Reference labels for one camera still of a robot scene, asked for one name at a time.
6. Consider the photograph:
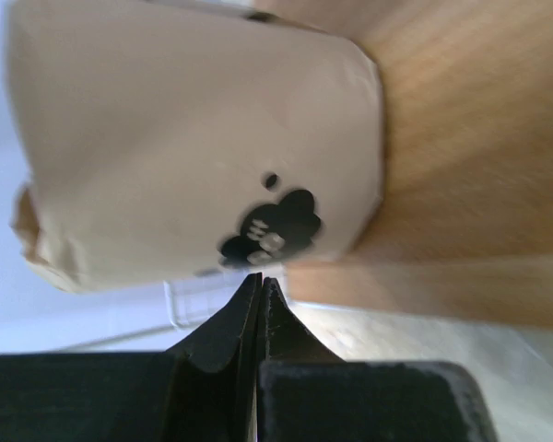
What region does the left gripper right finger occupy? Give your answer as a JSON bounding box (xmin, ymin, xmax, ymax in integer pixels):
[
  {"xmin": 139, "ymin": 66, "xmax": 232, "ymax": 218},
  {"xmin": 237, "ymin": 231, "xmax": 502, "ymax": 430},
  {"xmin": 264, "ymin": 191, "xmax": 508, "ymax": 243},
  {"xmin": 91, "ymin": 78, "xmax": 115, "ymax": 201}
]
[{"xmin": 257, "ymin": 278, "xmax": 498, "ymax": 441}]

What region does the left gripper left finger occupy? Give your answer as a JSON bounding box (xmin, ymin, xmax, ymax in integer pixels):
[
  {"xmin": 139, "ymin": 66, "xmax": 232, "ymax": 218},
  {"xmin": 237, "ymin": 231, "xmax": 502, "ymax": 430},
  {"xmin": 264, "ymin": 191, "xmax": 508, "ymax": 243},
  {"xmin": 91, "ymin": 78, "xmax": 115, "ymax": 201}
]
[{"xmin": 0, "ymin": 273, "xmax": 263, "ymax": 441}]

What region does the brown paper roll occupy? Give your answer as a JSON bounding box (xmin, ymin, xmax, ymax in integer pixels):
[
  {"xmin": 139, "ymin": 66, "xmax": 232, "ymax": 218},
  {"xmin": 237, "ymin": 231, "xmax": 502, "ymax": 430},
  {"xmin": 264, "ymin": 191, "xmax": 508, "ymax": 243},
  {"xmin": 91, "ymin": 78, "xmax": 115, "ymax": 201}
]
[{"xmin": 6, "ymin": 1, "xmax": 384, "ymax": 292}]

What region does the white wire wooden shelf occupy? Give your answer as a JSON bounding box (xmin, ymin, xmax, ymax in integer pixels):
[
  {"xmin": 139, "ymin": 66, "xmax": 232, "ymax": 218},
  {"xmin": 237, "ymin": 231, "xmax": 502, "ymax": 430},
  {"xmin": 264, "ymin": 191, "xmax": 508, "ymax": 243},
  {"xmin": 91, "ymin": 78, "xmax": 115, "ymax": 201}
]
[{"xmin": 165, "ymin": 0, "xmax": 553, "ymax": 330}]

